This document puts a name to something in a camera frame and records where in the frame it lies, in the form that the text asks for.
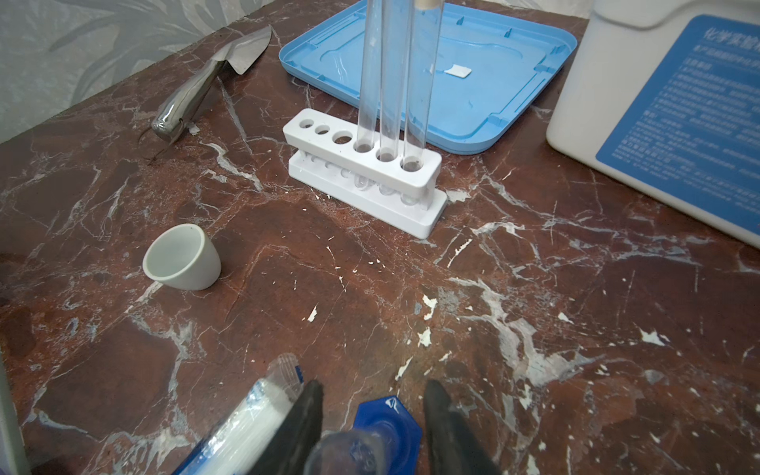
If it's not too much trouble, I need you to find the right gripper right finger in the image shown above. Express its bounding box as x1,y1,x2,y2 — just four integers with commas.
424,380,501,475

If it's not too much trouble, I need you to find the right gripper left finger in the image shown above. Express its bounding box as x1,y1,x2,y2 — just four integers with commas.
249,379,324,475

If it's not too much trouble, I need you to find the white bottle blue label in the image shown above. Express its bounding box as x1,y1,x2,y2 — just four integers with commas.
174,353,304,474

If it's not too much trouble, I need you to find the small blue cap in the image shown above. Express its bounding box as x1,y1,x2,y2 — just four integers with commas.
304,396,424,475

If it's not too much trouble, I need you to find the small white crucible cup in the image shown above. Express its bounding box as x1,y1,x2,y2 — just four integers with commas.
142,224,222,291

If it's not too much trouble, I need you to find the white test tube rack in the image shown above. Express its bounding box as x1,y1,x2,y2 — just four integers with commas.
283,108,447,239

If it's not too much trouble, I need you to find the white plastic storage bin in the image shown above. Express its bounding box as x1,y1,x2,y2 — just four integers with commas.
546,1,759,245

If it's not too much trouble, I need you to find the test tube beige cap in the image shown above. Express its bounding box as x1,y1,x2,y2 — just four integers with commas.
401,1,443,173

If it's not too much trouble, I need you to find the metal garden trowel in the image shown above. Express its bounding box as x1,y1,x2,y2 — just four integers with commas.
150,25,272,144

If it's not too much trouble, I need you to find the blue plastic bin lid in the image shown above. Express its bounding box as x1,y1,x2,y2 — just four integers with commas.
279,1,578,156

